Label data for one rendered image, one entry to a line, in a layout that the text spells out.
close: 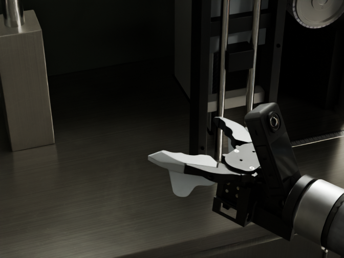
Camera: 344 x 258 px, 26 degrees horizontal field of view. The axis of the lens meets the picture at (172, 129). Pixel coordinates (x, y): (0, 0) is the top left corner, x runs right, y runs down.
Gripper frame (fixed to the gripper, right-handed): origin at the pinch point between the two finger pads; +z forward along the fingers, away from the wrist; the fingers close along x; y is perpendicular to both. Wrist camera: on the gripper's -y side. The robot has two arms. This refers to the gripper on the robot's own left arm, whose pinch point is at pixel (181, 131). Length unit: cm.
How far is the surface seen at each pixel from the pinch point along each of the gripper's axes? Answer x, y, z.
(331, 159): 52, 27, -2
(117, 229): 9.8, 32.6, 18.7
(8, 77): 12, 14, 50
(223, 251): 25.4, 39.1, 5.1
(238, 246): 27.9, 38.3, 3.5
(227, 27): 31.1, -2.4, 14.3
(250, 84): 37.4, 9.7, 11.5
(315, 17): 60, 2, 11
